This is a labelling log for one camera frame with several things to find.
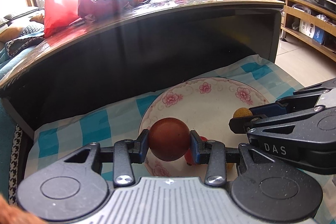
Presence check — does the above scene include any wooden tv cabinet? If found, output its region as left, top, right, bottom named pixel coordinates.
left=279, top=0, right=335, bottom=61

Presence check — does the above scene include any brown longan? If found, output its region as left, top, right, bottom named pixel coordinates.
left=233, top=107, right=253, bottom=118

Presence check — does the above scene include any red plastic bag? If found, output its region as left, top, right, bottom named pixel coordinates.
left=44, top=0, right=80, bottom=38

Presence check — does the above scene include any red cherry tomato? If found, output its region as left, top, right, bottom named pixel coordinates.
left=184, top=135, right=210, bottom=165

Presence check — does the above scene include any blue white checkered tablecloth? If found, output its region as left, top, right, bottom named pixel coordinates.
left=24, top=55, right=302, bottom=177

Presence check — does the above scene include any dark red round plum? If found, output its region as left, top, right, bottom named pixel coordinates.
left=148, top=117, right=190, bottom=161

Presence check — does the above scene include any teal blanket sofa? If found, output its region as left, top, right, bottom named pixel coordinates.
left=0, top=7, right=46, bottom=206

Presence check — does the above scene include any white floral porcelain plate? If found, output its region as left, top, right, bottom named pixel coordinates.
left=138, top=77, right=271, bottom=183

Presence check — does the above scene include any dark coffee table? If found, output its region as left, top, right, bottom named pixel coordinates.
left=1, top=0, right=284, bottom=136

